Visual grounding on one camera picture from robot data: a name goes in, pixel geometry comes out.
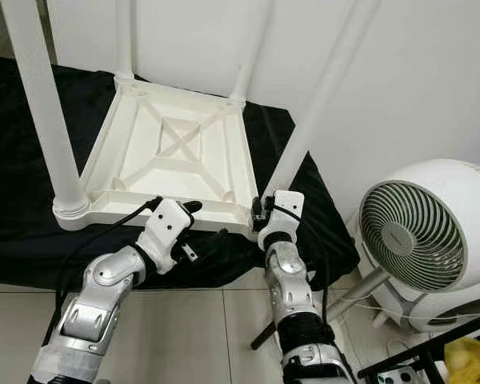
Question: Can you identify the black metal stand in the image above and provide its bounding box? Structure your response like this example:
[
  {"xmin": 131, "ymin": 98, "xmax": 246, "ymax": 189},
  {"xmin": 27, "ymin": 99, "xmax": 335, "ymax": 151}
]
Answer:
[{"xmin": 358, "ymin": 324, "xmax": 480, "ymax": 384}]

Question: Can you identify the white box with coloured dots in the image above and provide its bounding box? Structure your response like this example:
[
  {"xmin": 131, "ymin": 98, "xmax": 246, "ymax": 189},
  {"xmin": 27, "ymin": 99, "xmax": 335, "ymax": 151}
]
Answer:
[{"xmin": 380, "ymin": 366, "xmax": 425, "ymax": 384}]

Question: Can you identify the white plastic table top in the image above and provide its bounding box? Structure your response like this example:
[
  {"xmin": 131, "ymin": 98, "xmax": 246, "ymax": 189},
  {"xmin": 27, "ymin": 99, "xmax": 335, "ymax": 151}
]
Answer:
[{"xmin": 54, "ymin": 72, "xmax": 261, "ymax": 239}]

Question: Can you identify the black tablecloth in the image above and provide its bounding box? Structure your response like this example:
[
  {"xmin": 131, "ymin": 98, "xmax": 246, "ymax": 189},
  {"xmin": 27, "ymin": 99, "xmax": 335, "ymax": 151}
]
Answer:
[{"xmin": 0, "ymin": 54, "xmax": 361, "ymax": 290}]

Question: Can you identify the white plastic table leg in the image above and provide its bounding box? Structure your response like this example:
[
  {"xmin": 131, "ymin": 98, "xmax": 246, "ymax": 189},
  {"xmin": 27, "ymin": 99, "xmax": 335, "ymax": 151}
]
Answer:
[
  {"xmin": 0, "ymin": 0, "xmax": 90, "ymax": 218},
  {"xmin": 260, "ymin": 0, "xmax": 383, "ymax": 201},
  {"xmin": 114, "ymin": 0, "xmax": 135, "ymax": 82},
  {"xmin": 228, "ymin": 0, "xmax": 275, "ymax": 106}
]

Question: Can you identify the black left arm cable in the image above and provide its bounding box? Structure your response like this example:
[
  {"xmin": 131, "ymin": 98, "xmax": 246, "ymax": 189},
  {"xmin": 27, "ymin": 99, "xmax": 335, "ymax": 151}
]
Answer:
[{"xmin": 54, "ymin": 196, "xmax": 162, "ymax": 337}]

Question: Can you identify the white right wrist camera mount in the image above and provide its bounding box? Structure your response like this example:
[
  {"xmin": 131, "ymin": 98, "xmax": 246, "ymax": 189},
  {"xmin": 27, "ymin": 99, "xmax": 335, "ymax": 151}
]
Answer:
[{"xmin": 258, "ymin": 190, "xmax": 305, "ymax": 253}]

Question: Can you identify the yellow object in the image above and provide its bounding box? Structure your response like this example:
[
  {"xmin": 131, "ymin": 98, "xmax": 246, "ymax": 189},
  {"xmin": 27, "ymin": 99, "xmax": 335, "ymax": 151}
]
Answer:
[{"xmin": 444, "ymin": 336, "xmax": 480, "ymax": 384}]

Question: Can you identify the white pedestal fan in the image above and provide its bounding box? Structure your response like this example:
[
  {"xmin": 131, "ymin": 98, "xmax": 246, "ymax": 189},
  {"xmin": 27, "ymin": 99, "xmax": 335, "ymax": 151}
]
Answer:
[{"xmin": 326, "ymin": 158, "xmax": 480, "ymax": 333}]

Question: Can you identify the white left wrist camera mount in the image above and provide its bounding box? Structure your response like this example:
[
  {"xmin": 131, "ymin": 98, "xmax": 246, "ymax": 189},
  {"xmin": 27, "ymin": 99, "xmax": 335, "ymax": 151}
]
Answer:
[{"xmin": 136, "ymin": 198, "xmax": 193, "ymax": 274}]

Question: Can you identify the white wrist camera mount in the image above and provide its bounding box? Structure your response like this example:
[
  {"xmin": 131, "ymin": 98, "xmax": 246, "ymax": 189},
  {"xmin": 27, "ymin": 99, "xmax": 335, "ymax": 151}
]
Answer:
[
  {"xmin": 136, "ymin": 198, "xmax": 193, "ymax": 274},
  {"xmin": 258, "ymin": 190, "xmax": 305, "ymax": 253}
]

